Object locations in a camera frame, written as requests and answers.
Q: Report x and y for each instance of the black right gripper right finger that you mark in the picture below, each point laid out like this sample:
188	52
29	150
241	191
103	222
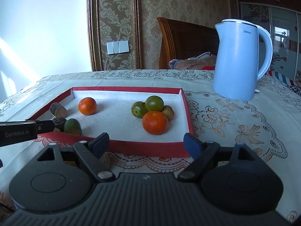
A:
203	155

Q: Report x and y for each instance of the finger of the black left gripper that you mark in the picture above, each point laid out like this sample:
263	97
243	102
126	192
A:
43	125

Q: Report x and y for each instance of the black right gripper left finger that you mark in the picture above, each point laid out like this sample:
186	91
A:
89	154

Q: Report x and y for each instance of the green cucumber piece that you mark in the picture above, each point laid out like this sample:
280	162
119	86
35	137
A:
72	126

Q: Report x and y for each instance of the small yellow-brown round fruit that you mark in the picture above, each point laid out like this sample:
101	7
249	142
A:
168	112

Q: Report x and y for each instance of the orange tangerine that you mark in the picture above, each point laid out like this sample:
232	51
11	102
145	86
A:
87	106
155	122

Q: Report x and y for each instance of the green citrus fruit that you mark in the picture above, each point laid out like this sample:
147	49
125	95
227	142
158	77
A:
139	109
154	103

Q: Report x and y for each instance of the red shallow box tray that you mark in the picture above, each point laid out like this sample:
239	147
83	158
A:
113	116

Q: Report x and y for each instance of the white embroidered tablecloth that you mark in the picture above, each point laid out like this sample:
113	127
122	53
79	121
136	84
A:
269	124

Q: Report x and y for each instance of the light blue electric kettle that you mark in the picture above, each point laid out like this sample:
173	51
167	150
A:
244	56

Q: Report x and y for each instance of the gold framed wallpaper panel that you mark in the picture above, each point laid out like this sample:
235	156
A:
111	21

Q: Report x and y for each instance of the sliding wardrobe doors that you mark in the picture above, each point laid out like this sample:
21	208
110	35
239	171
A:
284	28

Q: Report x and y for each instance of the white wall switch panel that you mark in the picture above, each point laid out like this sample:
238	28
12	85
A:
117	47

